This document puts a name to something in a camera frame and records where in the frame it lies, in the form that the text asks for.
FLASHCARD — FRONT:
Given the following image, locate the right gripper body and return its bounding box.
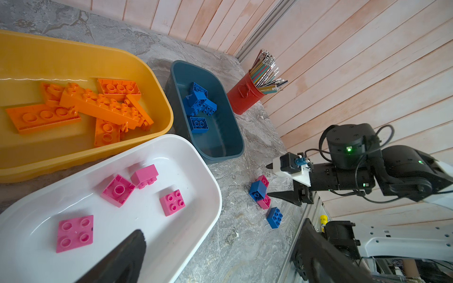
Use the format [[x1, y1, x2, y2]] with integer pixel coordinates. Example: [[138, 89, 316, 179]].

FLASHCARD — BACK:
[[291, 163, 375, 206]]

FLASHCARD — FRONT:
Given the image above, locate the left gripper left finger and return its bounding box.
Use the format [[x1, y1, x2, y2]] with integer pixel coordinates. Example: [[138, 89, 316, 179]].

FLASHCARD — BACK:
[[78, 229, 146, 283]]

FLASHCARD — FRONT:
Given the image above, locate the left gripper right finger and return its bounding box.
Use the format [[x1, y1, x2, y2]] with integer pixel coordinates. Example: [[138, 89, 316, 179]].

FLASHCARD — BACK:
[[291, 218, 373, 283]]

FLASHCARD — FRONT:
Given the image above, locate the orange lego brick hollow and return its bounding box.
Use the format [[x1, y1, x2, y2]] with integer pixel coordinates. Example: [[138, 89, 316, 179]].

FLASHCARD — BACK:
[[6, 104, 81, 134]]

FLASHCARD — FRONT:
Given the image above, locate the orange lego brick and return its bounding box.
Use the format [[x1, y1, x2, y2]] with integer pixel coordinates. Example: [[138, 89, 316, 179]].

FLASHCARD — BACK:
[[96, 79, 142, 101], [94, 119, 120, 147], [40, 83, 65, 107]]

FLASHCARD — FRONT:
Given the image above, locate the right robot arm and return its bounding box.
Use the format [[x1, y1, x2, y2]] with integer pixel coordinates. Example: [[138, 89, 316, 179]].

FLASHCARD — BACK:
[[268, 123, 453, 262]]

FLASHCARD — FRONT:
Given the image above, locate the yellow marker tube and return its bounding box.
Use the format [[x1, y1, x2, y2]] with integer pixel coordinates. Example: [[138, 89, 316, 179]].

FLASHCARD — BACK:
[[320, 215, 329, 228]]

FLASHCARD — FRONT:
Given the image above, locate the light pink lego brick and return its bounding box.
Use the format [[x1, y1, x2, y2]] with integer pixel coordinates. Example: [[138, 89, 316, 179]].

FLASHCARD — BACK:
[[56, 215, 94, 253]]

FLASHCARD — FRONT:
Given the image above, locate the pink lego brick upturned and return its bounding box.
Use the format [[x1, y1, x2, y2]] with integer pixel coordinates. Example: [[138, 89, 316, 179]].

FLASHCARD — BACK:
[[100, 175, 136, 208]]

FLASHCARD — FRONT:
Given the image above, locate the red pencil cup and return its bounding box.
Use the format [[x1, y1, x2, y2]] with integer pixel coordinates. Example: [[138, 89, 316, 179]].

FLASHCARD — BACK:
[[227, 73, 264, 115]]

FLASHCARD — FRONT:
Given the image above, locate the teal plastic bin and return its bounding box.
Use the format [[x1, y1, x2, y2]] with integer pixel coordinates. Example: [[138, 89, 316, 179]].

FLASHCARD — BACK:
[[165, 60, 244, 164]]

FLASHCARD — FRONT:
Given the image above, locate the bundle of coloured pencils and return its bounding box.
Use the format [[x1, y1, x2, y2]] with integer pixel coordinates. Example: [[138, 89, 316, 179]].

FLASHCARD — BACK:
[[249, 49, 289, 95]]

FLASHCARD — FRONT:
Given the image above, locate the white plastic bin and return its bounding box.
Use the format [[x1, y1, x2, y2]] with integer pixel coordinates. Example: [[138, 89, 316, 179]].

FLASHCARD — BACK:
[[1, 134, 222, 283]]

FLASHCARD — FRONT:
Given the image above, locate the blue lego brick upright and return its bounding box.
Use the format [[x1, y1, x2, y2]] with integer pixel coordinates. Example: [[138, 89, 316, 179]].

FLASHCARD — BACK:
[[186, 82, 208, 109]]

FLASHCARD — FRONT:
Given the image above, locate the long blue lego brick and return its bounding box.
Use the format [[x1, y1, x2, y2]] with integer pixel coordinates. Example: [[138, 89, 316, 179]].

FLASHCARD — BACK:
[[183, 98, 199, 117]]

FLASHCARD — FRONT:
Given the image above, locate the long orange lego plate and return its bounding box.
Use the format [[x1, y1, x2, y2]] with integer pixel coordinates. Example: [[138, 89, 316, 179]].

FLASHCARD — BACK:
[[60, 83, 142, 130]]

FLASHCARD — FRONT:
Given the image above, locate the yellow plastic bin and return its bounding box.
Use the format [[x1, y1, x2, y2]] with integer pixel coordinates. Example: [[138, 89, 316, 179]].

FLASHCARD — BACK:
[[1, 31, 173, 183]]

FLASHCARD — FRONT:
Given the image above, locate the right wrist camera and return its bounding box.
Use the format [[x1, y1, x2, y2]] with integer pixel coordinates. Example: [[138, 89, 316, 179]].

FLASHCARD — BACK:
[[272, 152, 313, 187]]

